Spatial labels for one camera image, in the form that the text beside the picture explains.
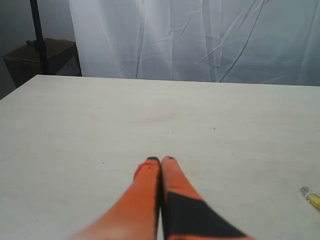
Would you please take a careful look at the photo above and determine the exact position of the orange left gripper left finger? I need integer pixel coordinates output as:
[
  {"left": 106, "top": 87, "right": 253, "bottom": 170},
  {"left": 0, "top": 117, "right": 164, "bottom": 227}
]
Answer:
[{"left": 71, "top": 156, "right": 161, "bottom": 240}]

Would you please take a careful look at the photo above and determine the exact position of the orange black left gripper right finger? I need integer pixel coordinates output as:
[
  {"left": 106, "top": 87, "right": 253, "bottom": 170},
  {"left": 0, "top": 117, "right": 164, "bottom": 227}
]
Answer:
[{"left": 161, "top": 156, "right": 253, "bottom": 240}]

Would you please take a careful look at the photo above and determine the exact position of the yellow knotted string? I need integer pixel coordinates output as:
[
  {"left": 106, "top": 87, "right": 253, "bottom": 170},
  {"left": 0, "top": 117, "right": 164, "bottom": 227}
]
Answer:
[{"left": 299, "top": 186, "right": 320, "bottom": 213}]

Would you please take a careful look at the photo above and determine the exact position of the white backdrop curtain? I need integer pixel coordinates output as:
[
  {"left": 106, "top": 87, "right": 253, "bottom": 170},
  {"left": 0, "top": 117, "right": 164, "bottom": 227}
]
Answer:
[{"left": 69, "top": 0, "right": 320, "bottom": 86}]

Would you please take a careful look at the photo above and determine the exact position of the brown cardboard box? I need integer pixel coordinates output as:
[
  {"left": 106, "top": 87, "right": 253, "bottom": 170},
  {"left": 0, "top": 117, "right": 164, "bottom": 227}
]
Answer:
[{"left": 3, "top": 38, "right": 82, "bottom": 88}]

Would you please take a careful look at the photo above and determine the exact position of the black stand pole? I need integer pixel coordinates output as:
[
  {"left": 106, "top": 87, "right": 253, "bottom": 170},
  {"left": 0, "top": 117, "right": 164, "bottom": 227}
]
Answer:
[{"left": 26, "top": 0, "right": 49, "bottom": 75}]

